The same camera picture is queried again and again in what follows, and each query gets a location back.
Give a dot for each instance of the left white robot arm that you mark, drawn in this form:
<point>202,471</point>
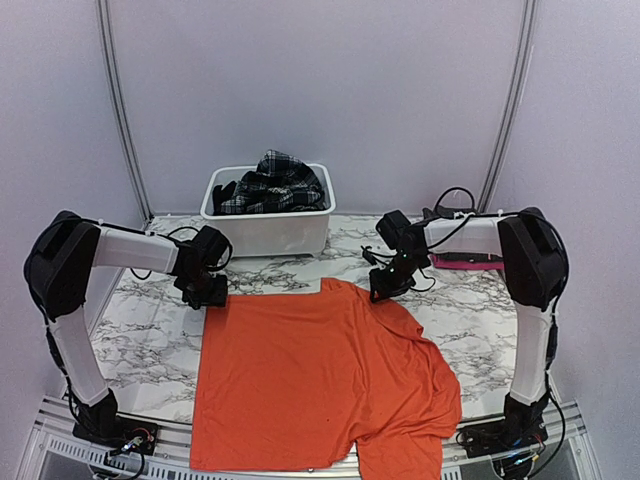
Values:
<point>58,269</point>

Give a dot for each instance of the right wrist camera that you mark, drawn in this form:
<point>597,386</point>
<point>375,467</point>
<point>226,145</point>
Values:
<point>394,228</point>

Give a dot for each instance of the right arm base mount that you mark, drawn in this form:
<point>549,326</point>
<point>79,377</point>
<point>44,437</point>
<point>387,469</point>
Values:
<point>502,437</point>

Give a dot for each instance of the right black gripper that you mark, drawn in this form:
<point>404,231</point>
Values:
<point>383,288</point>

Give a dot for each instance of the orange t-shirt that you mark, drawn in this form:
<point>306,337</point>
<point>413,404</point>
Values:
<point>293,382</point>

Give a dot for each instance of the black white plaid shirt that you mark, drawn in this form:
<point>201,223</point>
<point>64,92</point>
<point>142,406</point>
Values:
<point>280,183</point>

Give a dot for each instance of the aluminium wall post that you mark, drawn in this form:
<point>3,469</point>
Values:
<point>515,92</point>
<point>117,97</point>

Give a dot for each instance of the white plastic laundry bin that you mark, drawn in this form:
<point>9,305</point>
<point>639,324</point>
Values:
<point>282,234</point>

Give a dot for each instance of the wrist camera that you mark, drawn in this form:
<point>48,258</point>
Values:
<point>394,228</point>
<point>213,249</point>

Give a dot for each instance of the folded dark striped shirt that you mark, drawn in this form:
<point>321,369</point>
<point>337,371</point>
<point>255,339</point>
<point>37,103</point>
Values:
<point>432,214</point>

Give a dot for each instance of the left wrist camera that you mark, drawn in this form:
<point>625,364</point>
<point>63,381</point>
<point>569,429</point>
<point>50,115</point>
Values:
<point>213,249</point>

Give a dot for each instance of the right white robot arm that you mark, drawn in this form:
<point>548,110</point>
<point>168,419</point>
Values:
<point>536,271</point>

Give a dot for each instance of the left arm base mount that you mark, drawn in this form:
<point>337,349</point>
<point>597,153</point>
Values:
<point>102,424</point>

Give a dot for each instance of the right aluminium wall post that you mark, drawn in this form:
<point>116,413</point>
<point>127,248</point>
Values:
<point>515,92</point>

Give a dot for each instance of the aluminium front frame rail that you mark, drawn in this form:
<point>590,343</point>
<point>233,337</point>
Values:
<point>54,453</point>

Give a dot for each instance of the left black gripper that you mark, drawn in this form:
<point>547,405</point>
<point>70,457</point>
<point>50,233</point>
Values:
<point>217,299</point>

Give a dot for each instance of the left aluminium wall post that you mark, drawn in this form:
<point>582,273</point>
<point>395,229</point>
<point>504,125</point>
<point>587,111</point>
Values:
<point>117,97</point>

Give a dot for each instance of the folded pink garment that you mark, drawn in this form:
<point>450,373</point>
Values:
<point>467,261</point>

